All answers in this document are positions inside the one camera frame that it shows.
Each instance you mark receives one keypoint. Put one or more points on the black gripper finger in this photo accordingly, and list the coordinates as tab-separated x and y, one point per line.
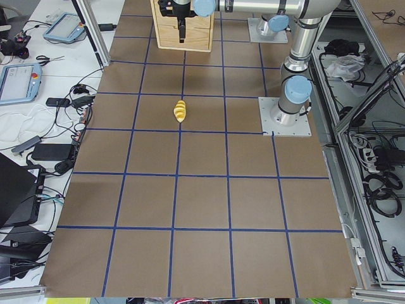
181	30

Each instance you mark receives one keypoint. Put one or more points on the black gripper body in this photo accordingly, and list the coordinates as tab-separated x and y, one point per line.
181	11

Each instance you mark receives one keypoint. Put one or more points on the wooden drawer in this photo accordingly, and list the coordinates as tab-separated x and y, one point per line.
198	21
196	39

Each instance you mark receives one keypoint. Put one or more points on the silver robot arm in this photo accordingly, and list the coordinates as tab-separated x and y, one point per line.
270	25
296	89

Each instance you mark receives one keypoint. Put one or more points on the light wooden drawer cabinet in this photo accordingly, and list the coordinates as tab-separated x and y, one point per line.
205	7

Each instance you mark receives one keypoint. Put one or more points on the blue teach pendant upper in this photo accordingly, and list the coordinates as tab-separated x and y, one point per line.
67	29

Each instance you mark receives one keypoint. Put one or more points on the blue teach pendant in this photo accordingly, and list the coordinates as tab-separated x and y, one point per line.
20	83
67	29

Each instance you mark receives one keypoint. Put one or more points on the yellow toy bread loaf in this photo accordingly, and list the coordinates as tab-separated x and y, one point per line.
180	111

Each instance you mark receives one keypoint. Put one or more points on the black cloth bundle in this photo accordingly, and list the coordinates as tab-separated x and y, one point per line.
342	47

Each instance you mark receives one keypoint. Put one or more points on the blue teach pendant lower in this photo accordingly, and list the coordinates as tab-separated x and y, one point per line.
20	83

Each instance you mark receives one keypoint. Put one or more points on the crumpled white cloth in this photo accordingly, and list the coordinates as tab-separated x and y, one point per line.
346	67

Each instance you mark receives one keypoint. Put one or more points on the black power brick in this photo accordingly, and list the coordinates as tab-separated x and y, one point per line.
51	152

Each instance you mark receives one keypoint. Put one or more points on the grey usb hub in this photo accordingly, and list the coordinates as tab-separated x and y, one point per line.
19	149

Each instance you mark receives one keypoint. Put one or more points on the white power strip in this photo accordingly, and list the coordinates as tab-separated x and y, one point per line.
369	160

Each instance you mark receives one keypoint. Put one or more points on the black laptop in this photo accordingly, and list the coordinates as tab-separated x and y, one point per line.
20	190

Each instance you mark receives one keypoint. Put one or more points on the aluminium frame post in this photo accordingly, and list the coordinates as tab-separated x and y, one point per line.
88	19

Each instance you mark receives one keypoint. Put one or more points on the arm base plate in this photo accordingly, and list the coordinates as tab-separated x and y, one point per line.
280	38
274	122

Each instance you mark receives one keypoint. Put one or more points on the black handled scissors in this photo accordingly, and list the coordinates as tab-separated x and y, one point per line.
44	60

